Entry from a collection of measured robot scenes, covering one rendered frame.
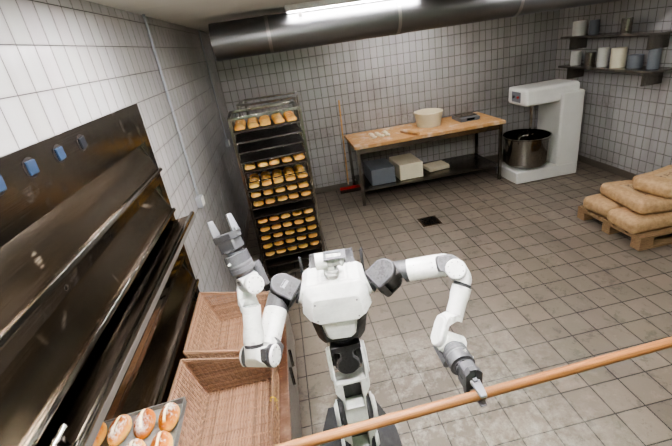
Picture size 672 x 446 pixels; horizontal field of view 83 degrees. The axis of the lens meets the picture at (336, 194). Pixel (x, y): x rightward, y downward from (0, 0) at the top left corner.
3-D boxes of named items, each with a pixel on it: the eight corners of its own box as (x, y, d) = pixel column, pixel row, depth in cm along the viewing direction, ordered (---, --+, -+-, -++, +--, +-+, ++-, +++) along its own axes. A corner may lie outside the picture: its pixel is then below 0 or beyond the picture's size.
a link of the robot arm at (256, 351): (234, 315, 132) (238, 373, 130) (259, 314, 129) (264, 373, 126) (251, 309, 142) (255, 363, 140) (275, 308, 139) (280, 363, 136)
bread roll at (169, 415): (163, 410, 130) (158, 399, 128) (183, 405, 131) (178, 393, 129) (157, 438, 121) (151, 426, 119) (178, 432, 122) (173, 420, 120)
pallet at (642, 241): (638, 251, 364) (641, 238, 358) (576, 217, 437) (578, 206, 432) (747, 227, 375) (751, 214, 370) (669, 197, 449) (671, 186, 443)
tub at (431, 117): (420, 130, 545) (419, 115, 538) (410, 124, 585) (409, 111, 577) (448, 125, 550) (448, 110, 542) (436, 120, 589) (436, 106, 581)
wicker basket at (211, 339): (195, 391, 211) (180, 353, 201) (208, 323, 263) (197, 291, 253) (281, 369, 216) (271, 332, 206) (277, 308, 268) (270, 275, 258)
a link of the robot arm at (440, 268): (463, 252, 153) (409, 261, 160) (462, 247, 142) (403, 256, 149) (470, 281, 149) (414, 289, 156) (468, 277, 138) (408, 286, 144)
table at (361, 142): (361, 207, 545) (354, 147, 511) (351, 188, 619) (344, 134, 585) (504, 179, 566) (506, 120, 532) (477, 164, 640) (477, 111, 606)
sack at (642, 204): (678, 212, 362) (681, 198, 356) (640, 217, 362) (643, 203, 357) (629, 190, 420) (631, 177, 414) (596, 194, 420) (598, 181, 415)
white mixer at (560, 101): (516, 187, 535) (521, 92, 486) (491, 173, 596) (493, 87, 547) (581, 174, 545) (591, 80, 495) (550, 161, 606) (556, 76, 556)
